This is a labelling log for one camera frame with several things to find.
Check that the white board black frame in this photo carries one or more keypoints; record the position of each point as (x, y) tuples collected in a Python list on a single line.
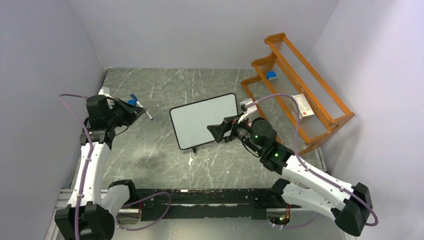
[(190, 121)]

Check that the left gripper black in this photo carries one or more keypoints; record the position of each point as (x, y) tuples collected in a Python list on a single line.
[(132, 112)]

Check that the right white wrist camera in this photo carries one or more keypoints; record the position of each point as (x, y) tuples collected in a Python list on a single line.
[(248, 107)]

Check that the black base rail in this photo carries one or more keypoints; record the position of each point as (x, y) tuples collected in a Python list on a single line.
[(169, 204)]

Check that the blue eraser on rack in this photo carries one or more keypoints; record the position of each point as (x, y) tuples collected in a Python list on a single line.
[(271, 75)]

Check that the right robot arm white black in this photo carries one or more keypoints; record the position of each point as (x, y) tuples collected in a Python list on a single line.
[(348, 205)]

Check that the blue marker cap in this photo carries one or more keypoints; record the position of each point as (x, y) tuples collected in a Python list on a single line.
[(134, 97)]

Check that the orange wooden rack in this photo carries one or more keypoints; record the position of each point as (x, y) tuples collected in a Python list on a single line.
[(297, 76)]

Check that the blue eraser on table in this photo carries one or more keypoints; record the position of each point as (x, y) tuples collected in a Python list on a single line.
[(132, 102)]

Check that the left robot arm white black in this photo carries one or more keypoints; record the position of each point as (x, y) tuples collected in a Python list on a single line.
[(88, 215)]

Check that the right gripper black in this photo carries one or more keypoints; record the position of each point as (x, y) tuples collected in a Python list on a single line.
[(218, 130)]

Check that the white marker pen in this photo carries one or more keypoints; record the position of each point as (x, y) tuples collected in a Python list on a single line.
[(145, 110)]

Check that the white red small box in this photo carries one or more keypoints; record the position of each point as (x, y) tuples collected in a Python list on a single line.
[(305, 108)]

